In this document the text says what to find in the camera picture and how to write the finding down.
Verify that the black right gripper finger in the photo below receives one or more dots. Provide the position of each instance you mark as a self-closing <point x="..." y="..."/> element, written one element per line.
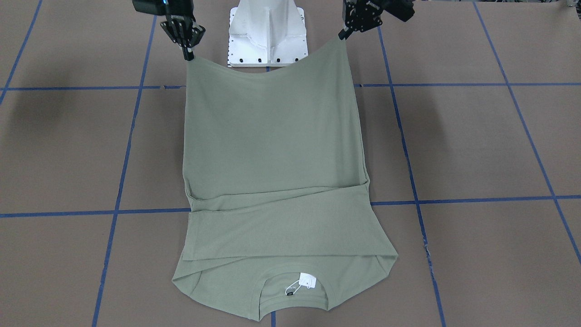
<point x="187" y="50"/>

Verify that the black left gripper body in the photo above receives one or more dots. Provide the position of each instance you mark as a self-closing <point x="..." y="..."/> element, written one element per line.
<point x="361" y="18"/>

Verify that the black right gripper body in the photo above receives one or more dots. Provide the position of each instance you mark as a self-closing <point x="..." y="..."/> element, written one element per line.
<point x="180" y="30"/>

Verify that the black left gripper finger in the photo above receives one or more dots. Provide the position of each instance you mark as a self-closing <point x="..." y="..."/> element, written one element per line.
<point x="346" y="32"/>

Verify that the olive green long-sleeve shirt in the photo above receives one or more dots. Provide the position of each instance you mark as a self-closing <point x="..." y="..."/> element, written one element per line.
<point x="275" y="175"/>

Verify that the white paper price tag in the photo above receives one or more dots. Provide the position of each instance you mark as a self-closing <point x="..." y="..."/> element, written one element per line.
<point x="307" y="280"/>

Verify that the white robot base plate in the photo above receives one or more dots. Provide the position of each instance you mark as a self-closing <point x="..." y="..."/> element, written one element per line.
<point x="266" y="33"/>

